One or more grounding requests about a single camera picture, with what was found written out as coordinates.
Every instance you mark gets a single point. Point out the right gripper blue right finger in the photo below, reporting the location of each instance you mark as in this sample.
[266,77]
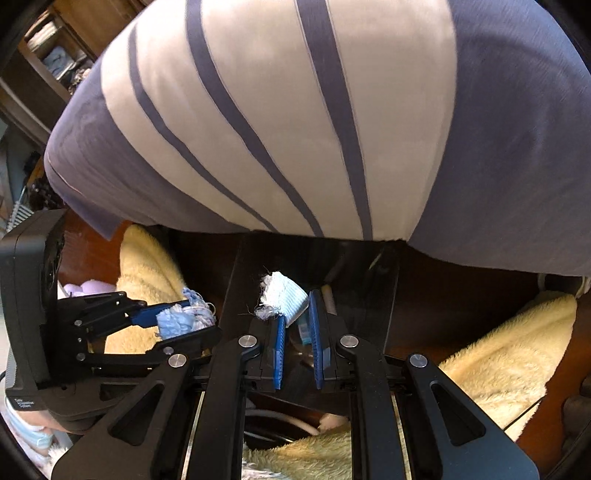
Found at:
[319,337]

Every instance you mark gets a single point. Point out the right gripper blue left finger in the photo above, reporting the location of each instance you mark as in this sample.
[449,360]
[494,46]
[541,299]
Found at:
[277,346]

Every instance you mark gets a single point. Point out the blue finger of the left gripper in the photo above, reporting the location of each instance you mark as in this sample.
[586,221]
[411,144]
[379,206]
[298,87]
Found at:
[145,316]

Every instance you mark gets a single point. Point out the light blue frayed cloth scrap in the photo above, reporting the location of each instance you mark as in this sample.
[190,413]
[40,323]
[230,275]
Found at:
[185,317]

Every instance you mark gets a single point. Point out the white blue cloth scrap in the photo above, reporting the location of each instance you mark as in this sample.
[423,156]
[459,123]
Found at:
[280,296]

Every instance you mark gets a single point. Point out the black trash bin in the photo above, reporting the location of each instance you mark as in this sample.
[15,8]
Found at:
[358,284]

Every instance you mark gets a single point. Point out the cream fluffy rug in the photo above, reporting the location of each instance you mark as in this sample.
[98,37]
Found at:
[504,373]

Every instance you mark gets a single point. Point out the blue white striped bedspread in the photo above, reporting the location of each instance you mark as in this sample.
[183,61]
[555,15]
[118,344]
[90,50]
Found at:
[460,127]

